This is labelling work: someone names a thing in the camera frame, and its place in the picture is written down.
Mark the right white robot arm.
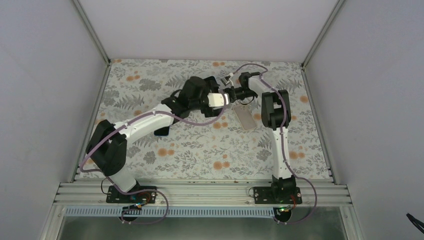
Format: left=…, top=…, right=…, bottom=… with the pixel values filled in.
left=223, top=72, right=297, bottom=204

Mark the white slotted cable duct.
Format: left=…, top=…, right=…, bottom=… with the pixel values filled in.
left=64, top=206, right=276, bottom=218

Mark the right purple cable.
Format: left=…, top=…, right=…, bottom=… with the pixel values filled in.
left=230, top=62, right=319, bottom=226

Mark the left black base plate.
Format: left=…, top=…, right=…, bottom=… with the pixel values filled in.
left=105, top=186, right=157, bottom=205

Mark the black phone with blue edge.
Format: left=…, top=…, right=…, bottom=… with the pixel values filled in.
left=153, top=126, right=170, bottom=137

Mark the black object at corner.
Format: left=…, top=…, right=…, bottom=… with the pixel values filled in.
left=406, top=213, right=424, bottom=234

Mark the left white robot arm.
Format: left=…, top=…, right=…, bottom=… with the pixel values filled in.
left=83, top=76, right=230, bottom=203

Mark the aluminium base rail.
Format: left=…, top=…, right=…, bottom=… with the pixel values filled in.
left=53, top=180, right=353, bottom=207

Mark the floral patterned table mat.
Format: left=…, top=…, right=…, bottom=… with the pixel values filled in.
left=95, top=58, right=330, bottom=180

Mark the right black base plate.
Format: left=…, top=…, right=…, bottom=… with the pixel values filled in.
left=252, top=186, right=303, bottom=205

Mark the cream white phone case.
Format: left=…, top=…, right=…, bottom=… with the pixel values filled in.
left=232, top=104, right=257, bottom=131

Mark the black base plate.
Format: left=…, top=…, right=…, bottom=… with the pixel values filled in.
left=252, top=186, right=303, bottom=205
left=105, top=186, right=157, bottom=205

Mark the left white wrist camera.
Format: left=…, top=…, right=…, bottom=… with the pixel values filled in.
left=207, top=93, right=230, bottom=108

